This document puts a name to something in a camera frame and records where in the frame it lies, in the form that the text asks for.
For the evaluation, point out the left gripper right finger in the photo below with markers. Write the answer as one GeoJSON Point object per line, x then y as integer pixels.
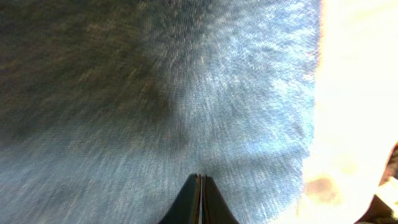
{"type": "Point", "coordinates": [214, 208]}

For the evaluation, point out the blue denim jeans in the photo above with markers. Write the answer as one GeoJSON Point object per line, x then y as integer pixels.
{"type": "Point", "coordinates": [107, 106]}

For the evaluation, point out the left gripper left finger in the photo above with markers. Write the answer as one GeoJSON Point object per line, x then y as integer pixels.
{"type": "Point", "coordinates": [186, 207]}

